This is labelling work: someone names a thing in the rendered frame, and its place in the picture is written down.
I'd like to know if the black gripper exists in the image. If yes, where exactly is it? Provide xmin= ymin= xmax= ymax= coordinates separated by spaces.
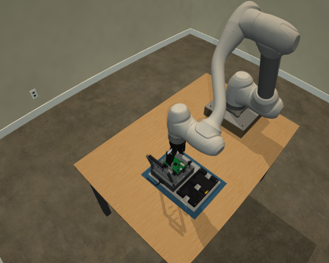
xmin=166 ymin=141 xmax=186 ymax=170

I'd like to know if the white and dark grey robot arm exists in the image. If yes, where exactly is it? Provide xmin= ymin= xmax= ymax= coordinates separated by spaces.
xmin=167 ymin=1 xmax=300 ymax=156

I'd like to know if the green circuit board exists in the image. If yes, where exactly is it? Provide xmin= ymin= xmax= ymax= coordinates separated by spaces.
xmin=173 ymin=157 xmax=186 ymax=173

